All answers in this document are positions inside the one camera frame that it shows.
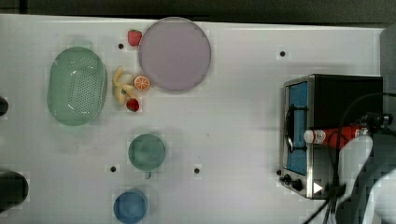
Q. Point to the blue cup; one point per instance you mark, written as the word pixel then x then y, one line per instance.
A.
pixel 131 206

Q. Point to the black cylinder upper left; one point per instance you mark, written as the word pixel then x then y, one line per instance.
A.
pixel 3 106

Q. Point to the peeled banana toy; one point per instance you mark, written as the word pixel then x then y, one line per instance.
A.
pixel 121 92

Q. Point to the green mug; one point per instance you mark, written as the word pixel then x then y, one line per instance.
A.
pixel 147 153

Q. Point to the red toy strawberry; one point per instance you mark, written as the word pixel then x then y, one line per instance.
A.
pixel 134 37
pixel 133 105

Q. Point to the lilac round plate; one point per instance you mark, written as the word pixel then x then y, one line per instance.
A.
pixel 175 54

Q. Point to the orange slice toy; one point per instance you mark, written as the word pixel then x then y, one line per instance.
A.
pixel 142 83

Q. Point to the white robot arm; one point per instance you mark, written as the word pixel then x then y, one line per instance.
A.
pixel 380 162

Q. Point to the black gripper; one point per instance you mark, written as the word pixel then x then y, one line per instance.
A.
pixel 376 122

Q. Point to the green perforated colander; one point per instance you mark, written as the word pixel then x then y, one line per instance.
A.
pixel 77 86

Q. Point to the red plush ketchup bottle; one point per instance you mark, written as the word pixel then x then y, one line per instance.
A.
pixel 333 137

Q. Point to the black toaster oven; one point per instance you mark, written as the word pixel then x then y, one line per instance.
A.
pixel 320 102

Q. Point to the black cylinder lower left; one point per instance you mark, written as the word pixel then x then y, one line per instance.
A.
pixel 14 190

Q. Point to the black cylinder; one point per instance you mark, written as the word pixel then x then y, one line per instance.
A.
pixel 14 190
pixel 3 106

